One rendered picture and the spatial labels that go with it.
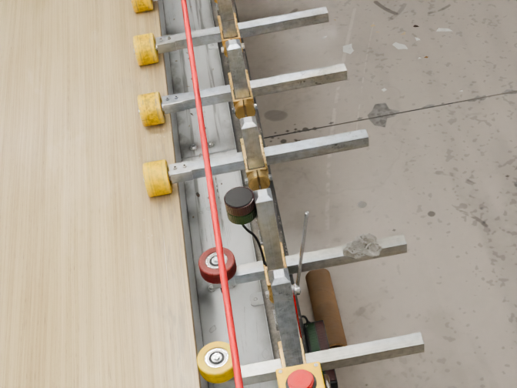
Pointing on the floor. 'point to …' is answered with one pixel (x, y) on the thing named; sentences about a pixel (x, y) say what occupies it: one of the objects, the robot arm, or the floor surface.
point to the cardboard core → (325, 306)
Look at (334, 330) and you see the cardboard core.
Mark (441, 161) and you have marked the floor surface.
